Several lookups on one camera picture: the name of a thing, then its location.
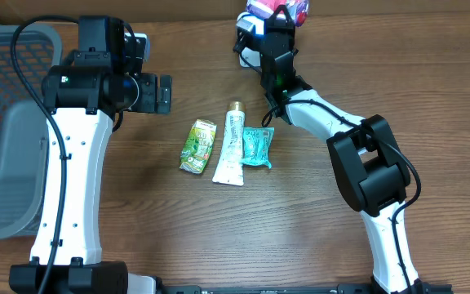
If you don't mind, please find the purple snack package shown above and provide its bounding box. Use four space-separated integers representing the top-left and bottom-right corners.
246 0 309 27

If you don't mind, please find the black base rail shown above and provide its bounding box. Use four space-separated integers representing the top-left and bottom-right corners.
153 283 454 294

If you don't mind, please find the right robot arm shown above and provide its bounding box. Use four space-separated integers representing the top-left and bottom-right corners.
258 5 419 293

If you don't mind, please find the white tube gold cap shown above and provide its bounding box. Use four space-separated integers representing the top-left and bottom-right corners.
212 101 246 186

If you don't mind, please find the teal snack packet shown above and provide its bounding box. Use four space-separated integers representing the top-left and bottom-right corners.
241 127 274 169

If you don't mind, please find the grey plastic basket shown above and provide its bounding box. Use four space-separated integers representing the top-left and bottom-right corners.
0 25 48 239

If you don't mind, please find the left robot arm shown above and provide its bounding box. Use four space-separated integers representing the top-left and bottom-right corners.
9 16 172 293

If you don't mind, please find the green juice carton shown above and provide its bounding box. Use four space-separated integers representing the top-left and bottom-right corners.
180 119 217 174

